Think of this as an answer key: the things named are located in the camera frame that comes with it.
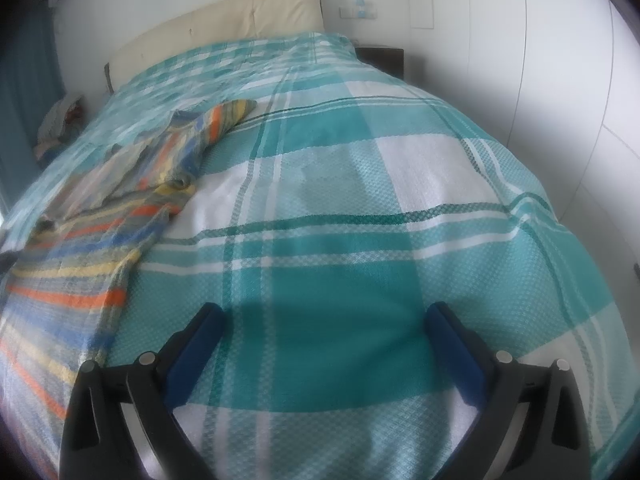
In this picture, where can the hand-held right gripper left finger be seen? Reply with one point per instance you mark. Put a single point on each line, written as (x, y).
(192, 355)

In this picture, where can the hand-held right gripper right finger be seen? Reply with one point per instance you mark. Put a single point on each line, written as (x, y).
(457, 355)

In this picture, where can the striped knit shirt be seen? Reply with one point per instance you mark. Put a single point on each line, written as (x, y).
(75, 240)

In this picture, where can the pile of clothes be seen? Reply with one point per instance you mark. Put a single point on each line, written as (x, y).
(57, 125)

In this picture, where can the teal plaid blanket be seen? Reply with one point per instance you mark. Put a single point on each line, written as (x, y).
(350, 230)

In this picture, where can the dark wooden nightstand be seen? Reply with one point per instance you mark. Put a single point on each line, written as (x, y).
(382, 60)

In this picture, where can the blue curtain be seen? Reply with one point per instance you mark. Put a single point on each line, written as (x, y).
(27, 90)

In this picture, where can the white wardrobe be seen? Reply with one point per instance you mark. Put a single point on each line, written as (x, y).
(560, 60)

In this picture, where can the cream padded headboard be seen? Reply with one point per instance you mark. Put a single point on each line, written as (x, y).
(225, 25)

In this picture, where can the white wall socket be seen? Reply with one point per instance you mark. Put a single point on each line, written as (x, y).
(357, 8)

